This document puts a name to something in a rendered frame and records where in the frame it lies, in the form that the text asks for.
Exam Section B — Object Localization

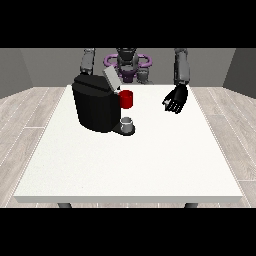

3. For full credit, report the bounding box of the red pod holder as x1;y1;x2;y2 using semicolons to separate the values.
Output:
118;89;134;110

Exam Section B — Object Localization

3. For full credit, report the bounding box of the black coffee machine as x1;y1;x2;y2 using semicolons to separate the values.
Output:
71;73;136;136

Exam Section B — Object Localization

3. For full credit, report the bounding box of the small grey cup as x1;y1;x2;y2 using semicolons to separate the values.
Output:
120;116;135;133

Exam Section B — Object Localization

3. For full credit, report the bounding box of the grey trunk with purple rings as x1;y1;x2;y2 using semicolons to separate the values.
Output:
103;48;155;86

